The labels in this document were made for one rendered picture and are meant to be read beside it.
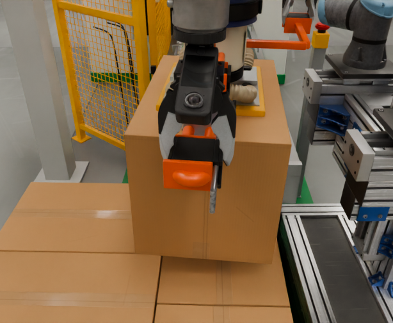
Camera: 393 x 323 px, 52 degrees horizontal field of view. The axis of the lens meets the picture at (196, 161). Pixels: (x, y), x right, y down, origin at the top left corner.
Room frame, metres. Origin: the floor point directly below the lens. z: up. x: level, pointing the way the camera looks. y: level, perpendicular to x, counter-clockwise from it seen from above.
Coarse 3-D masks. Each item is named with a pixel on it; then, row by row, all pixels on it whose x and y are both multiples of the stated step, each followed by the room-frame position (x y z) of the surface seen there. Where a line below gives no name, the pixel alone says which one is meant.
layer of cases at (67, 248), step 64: (64, 192) 1.31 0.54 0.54; (128, 192) 1.31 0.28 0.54; (0, 256) 0.96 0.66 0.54; (64, 256) 0.96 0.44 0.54; (128, 256) 0.96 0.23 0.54; (0, 320) 0.72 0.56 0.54; (64, 320) 0.72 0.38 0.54; (128, 320) 0.72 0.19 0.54; (192, 320) 0.72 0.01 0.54; (256, 320) 0.72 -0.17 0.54
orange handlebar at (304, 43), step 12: (300, 24) 1.34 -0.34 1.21; (300, 36) 1.22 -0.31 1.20; (264, 48) 1.15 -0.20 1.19; (276, 48) 1.15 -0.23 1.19; (288, 48) 1.14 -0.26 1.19; (300, 48) 1.14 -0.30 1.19; (192, 132) 0.62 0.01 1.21; (180, 180) 0.48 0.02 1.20; (192, 180) 0.48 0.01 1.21; (204, 180) 0.48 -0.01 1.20
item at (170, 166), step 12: (180, 144) 0.55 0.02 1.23; (192, 144) 0.55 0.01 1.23; (204, 144) 0.55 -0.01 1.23; (168, 156) 0.51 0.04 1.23; (180, 156) 0.51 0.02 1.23; (192, 156) 0.51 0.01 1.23; (204, 156) 0.51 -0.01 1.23; (168, 168) 0.50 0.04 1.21; (180, 168) 0.49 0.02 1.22; (192, 168) 0.49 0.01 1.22; (204, 168) 0.49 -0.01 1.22; (168, 180) 0.50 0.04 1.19
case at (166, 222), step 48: (144, 96) 1.07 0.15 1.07; (144, 144) 0.84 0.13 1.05; (240, 144) 0.82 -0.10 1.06; (288, 144) 0.81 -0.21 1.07; (144, 192) 0.84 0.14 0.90; (192, 192) 0.83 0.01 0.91; (240, 192) 0.82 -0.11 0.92; (144, 240) 0.84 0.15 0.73; (192, 240) 0.83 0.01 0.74; (240, 240) 0.82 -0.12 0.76
